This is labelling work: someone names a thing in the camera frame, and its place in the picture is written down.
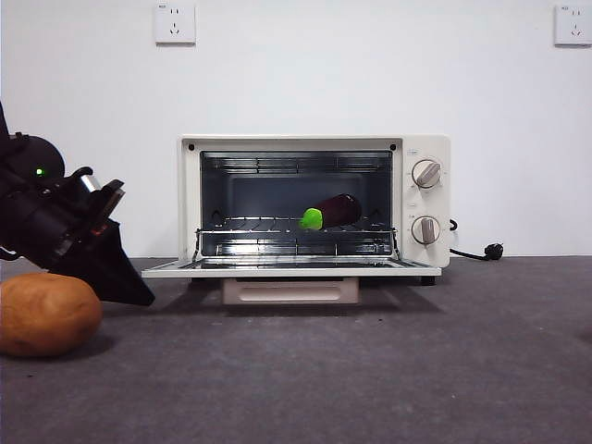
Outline metal wire oven rack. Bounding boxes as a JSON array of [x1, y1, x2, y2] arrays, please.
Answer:
[[195, 215, 401, 263]]

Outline oven door with beige handle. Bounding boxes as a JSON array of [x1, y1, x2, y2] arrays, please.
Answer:
[[141, 256, 442, 305]]

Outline black power cable with plug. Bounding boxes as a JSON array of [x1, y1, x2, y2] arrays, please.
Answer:
[[447, 217, 507, 264]]

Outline brown potato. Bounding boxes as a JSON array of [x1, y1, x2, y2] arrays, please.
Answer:
[[0, 271, 104, 358]]

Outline white wall socket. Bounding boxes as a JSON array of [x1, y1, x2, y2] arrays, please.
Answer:
[[553, 4, 592, 48], [154, 3, 197, 47]]

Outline white toaster oven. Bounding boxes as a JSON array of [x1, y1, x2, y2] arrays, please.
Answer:
[[178, 133, 451, 288]]

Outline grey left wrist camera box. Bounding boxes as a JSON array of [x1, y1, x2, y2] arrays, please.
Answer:
[[68, 166, 127, 221]]

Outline beige oven knob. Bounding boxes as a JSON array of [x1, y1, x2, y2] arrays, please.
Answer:
[[410, 158, 443, 190], [409, 215, 443, 246]]

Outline purple eggplant with green stem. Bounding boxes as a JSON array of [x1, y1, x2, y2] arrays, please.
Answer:
[[298, 192, 364, 231]]

